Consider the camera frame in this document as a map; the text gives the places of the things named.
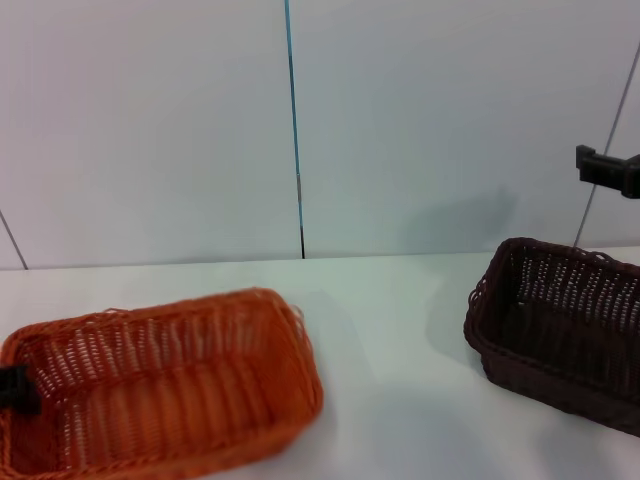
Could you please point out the orange woven plastic basket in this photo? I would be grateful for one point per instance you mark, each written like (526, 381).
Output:
(175, 390)

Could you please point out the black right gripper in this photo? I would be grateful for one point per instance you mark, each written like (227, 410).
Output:
(634, 175)

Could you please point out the dark brown woven plastic basket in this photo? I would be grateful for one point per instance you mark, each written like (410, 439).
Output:
(550, 350)

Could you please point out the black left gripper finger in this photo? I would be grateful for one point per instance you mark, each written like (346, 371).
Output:
(17, 390)

